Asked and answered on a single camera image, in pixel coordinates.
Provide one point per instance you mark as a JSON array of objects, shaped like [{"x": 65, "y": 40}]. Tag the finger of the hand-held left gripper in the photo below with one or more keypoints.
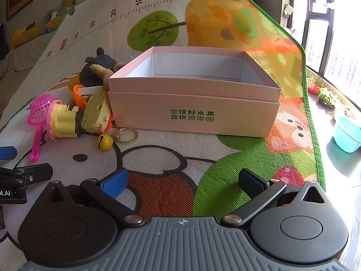
[
  {"x": 35, "y": 171},
  {"x": 7, "y": 152}
]

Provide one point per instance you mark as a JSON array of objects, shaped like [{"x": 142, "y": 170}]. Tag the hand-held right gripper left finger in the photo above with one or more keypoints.
[{"x": 115, "y": 181}]

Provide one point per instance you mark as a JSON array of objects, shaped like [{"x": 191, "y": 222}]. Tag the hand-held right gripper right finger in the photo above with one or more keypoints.
[{"x": 251, "y": 182}]

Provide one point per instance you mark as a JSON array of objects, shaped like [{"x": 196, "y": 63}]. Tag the pink toy net scoop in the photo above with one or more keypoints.
[{"x": 39, "y": 111}]

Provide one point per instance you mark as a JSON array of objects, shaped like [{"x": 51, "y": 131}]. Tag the yellow and pink toy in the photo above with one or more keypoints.
[{"x": 64, "y": 119}]

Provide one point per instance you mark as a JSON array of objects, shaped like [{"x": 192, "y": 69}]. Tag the pale yellow plastic toy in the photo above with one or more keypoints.
[{"x": 94, "y": 113}]

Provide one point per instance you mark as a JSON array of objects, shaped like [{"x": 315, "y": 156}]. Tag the orange toy cup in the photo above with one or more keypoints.
[{"x": 76, "y": 93}]

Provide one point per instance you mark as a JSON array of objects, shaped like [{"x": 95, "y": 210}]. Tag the white plastic piece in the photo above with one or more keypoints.
[{"x": 90, "y": 91}]

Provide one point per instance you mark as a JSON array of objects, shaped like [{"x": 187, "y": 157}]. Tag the pink cardboard box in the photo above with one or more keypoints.
[{"x": 183, "y": 101}]

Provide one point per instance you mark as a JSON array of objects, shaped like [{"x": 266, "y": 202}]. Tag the brown plush toy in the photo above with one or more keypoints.
[{"x": 100, "y": 72}]

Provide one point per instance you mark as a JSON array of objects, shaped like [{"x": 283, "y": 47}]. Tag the black plush toy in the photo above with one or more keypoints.
[{"x": 106, "y": 60}]

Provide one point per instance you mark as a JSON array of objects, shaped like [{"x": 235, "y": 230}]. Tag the cartoon printed play mat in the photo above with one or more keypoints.
[{"x": 169, "y": 152}]

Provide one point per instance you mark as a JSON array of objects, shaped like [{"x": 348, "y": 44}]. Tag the grey sofa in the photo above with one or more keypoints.
[{"x": 19, "y": 62}]

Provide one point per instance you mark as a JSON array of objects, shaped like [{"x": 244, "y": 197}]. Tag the teal plastic basin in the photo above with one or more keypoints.
[{"x": 347, "y": 135}]

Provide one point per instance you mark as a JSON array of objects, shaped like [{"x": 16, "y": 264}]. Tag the small plant in red pot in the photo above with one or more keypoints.
[{"x": 314, "y": 84}]

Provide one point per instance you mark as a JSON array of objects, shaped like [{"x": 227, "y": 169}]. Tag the yellow pillow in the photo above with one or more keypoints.
[
  {"x": 52, "y": 26},
  {"x": 25, "y": 36}
]

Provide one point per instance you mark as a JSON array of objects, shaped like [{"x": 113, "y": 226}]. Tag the white and blue plush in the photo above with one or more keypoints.
[{"x": 58, "y": 14}]

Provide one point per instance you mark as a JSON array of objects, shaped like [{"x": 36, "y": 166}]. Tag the brown bear plush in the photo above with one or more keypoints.
[{"x": 68, "y": 2}]

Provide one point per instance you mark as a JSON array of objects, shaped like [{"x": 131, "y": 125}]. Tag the black window frame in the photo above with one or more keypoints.
[{"x": 306, "y": 36}]

